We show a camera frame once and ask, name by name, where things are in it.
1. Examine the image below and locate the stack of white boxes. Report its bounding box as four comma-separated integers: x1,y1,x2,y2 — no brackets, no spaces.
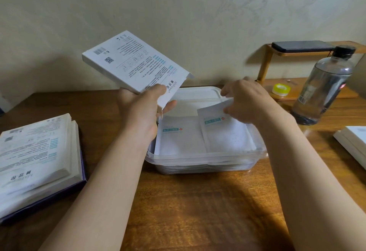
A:
82,30,195,120
0,113,87,225

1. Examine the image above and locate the black smartphone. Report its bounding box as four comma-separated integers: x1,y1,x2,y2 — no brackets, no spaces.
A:
271,40,336,53

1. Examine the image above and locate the clear bottle with black cap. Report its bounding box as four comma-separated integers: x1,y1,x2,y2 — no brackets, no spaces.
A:
291,45,356,126

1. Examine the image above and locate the person's right forearm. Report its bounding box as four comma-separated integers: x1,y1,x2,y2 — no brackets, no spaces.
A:
257,110,366,251

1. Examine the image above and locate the person's left hand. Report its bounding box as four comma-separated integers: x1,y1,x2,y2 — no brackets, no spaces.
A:
116,84,178,143

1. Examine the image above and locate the person's left forearm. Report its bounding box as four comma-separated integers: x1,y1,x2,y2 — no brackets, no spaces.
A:
39,127,158,251

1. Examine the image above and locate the person's right hand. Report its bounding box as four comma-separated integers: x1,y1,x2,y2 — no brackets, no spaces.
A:
220,77,297,125

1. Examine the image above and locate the white container lid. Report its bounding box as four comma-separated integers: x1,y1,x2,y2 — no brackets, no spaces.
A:
164,86,229,118

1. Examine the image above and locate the small wooden desk shelf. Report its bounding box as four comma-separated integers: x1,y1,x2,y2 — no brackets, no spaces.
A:
256,41,366,101

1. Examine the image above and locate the yellow tape roll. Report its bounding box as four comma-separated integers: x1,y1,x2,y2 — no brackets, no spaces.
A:
271,83,292,97

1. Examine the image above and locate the clear plastic container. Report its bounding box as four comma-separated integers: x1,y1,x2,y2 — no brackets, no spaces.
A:
144,86,268,175

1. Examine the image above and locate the white bookshelf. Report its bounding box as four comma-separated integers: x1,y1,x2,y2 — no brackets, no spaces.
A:
0,92,13,115

